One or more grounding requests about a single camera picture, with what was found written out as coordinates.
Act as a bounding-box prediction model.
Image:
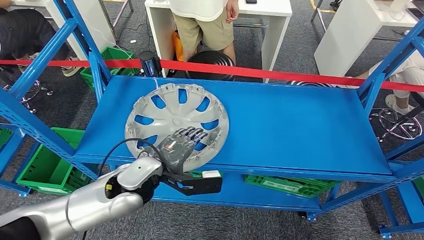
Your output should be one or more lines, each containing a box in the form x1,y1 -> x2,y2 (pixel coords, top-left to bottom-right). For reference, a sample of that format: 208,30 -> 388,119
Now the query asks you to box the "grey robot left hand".
157,126 -> 209,175

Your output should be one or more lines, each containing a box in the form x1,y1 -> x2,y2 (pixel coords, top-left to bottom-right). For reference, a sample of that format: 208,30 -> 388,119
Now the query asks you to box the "silver plastic wheel cover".
124,82 -> 230,173

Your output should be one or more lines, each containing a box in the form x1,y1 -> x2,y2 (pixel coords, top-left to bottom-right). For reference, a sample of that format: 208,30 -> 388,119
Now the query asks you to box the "green plastic crate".
189,170 -> 223,180
80,46 -> 140,92
15,127 -> 92,196
244,174 -> 342,200
412,177 -> 424,203
0,127 -> 14,150

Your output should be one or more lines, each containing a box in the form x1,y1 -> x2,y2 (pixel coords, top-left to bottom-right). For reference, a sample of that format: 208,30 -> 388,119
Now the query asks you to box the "black ribbed round base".
185,50 -> 237,82
287,80 -> 339,89

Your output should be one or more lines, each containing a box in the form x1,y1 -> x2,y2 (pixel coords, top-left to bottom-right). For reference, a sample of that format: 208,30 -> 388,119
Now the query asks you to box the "orange bag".
171,29 -> 185,62

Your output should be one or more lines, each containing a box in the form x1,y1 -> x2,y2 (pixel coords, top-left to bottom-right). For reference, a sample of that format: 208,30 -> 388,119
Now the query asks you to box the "red barrier tape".
0,58 -> 424,93

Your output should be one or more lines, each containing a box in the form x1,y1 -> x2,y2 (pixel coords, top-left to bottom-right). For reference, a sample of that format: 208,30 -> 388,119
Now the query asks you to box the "person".
168,0 -> 240,64
0,8 -> 82,78
341,49 -> 424,116

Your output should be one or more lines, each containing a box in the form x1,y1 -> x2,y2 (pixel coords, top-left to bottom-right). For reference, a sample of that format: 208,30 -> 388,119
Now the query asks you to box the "chrome office chair base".
1,79 -> 54,115

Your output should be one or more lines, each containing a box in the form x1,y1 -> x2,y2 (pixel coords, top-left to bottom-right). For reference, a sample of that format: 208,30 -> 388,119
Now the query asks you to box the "black chrome office chair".
368,99 -> 424,143

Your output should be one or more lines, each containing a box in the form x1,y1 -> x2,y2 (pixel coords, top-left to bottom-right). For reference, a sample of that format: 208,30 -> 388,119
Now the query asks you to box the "white cylindrical container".
389,0 -> 412,12

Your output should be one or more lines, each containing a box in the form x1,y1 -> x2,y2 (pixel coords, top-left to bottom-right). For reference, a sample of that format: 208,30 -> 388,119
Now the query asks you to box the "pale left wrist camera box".
162,169 -> 223,197

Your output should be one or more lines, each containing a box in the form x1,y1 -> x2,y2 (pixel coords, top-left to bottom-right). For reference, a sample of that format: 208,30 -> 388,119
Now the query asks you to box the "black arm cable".
97,137 -> 173,176

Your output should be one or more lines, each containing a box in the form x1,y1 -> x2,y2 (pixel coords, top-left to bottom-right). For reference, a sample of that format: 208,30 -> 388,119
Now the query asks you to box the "black barrier post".
139,50 -> 163,78

